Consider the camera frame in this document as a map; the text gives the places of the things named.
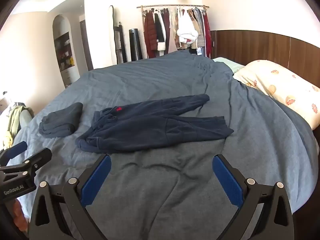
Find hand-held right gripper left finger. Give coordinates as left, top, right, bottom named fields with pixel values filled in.
left=29, top=154, right=113, bottom=240

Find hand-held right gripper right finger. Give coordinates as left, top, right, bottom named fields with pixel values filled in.
left=212, top=154, right=295, bottom=240

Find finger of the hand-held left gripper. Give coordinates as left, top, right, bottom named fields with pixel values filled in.
left=0, top=141, right=28, bottom=165
left=0, top=147, right=53, bottom=179

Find navy pants with red logo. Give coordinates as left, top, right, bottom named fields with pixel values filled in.
left=76, top=94, right=235, bottom=154

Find person's left forearm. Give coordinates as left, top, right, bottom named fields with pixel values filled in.
left=14, top=199, right=29, bottom=230

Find folded navy pants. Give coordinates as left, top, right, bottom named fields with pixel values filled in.
left=39, top=102, right=84, bottom=138

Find yellow-green cloth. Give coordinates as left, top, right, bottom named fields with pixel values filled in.
left=2, top=104, right=34, bottom=149

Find blue-grey duvet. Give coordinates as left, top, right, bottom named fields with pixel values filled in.
left=5, top=50, right=319, bottom=240

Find floral cream pillow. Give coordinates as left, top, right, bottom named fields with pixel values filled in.
left=232, top=59, right=320, bottom=130

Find pale green pillow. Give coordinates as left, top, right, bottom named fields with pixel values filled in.
left=212, top=57, right=245, bottom=73

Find dark door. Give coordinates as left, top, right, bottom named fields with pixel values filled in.
left=79, top=19, right=94, bottom=72

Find black tower appliance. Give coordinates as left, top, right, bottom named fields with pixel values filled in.
left=129, top=29, right=143, bottom=62

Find dark wooden headboard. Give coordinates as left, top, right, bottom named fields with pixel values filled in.
left=210, top=29, right=320, bottom=90

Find black ladder rack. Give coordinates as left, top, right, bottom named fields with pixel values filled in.
left=114, top=22, right=127, bottom=64

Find white wavy standing mirror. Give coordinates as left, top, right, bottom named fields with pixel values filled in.
left=108, top=5, right=119, bottom=65

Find wooden clothes rack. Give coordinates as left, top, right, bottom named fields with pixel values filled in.
left=137, top=4, right=210, bottom=58

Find arched wall shelf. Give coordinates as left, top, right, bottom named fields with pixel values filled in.
left=52, top=14, right=80, bottom=88

